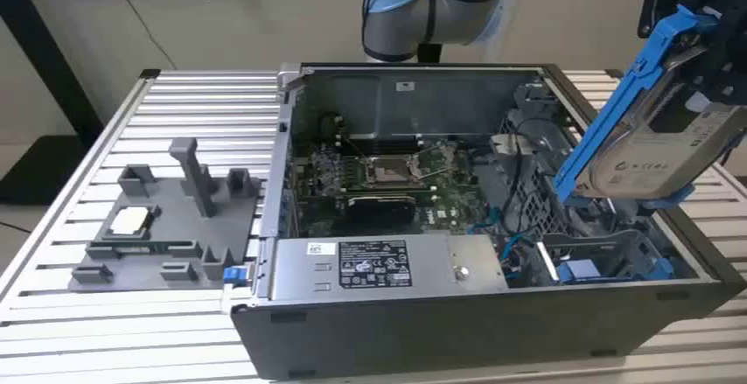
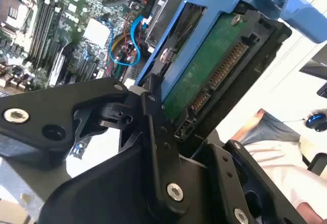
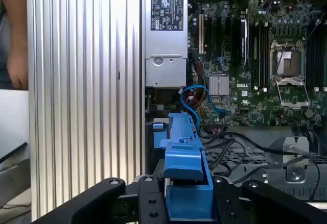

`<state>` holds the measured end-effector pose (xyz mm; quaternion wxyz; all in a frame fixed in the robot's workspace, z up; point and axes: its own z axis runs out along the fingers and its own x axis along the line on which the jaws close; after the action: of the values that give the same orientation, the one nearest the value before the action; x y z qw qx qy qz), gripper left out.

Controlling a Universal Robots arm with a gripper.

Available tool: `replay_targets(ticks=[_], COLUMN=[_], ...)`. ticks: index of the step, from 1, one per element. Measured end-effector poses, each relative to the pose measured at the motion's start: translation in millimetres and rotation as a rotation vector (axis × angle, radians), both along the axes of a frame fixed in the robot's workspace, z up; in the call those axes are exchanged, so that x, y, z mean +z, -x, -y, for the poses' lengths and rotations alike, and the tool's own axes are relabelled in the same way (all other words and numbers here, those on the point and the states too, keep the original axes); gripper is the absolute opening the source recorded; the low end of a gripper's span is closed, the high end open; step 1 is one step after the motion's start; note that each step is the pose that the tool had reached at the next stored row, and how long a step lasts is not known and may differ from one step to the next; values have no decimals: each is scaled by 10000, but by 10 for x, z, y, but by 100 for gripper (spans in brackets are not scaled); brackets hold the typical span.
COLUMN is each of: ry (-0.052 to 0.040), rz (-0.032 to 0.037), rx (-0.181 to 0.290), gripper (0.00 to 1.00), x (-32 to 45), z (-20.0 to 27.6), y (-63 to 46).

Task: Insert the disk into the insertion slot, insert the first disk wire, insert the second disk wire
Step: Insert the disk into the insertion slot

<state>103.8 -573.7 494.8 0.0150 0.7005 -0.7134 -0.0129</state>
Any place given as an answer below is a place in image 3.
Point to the silver power supply unit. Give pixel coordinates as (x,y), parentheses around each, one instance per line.
(166,45)

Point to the CPU socket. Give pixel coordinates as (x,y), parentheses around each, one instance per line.
(291,63)

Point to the black grey PC case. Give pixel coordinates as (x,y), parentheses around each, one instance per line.
(142,30)

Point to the silver chipset heatsink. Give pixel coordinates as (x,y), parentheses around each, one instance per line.
(219,85)

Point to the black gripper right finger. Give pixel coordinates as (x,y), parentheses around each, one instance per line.
(281,206)

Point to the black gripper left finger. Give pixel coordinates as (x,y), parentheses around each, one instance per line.
(89,203)

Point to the green Dell motherboard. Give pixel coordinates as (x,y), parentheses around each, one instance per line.
(245,106)

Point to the black RAM slot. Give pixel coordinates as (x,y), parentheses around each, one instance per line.
(265,55)

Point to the metal socket cover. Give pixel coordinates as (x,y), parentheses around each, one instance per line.
(291,81)

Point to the person's trunk grey shirt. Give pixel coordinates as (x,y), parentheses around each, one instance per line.
(3,43)

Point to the metal drive cage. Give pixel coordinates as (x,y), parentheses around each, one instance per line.
(281,180)

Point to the hard disk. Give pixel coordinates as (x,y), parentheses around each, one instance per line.
(184,157)

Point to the thin metal locking lever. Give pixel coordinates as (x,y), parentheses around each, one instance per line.
(281,56)

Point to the person's hand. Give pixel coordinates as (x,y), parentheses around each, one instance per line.
(19,68)

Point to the beige expansion slot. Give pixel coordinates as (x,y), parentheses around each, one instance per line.
(201,34)

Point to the blue disk carrier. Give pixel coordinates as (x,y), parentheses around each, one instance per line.
(158,125)

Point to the black flat device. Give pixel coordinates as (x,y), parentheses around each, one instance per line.
(12,178)

